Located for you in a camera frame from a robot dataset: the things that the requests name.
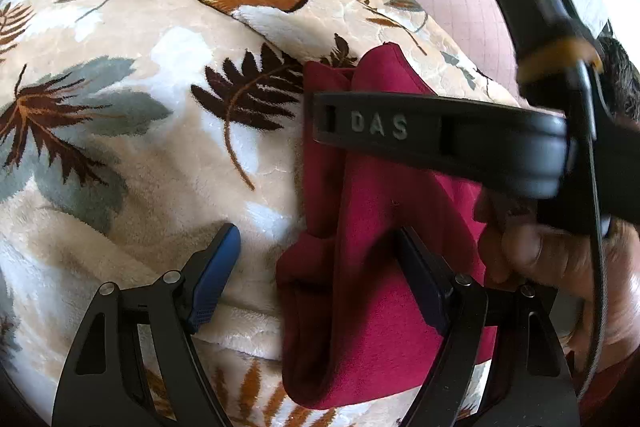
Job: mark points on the dark fur garment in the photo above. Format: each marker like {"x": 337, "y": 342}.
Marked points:
{"x": 622, "y": 77}

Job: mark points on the red sweater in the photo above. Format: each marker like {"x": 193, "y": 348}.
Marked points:
{"x": 370, "y": 227}

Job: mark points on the leaf print blanket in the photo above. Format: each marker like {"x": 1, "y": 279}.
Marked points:
{"x": 150, "y": 132}

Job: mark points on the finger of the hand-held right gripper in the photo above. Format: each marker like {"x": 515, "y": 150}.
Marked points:
{"x": 475, "y": 137}

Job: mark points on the person's right hand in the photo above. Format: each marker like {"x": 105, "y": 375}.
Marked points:
{"x": 550, "y": 257}

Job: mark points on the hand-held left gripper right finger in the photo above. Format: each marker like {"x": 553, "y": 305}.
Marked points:
{"x": 425, "y": 282}

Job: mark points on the pink quilted cushion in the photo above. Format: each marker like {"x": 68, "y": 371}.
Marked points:
{"x": 460, "y": 22}

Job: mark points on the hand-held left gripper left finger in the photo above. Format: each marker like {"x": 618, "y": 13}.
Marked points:
{"x": 215, "y": 277}

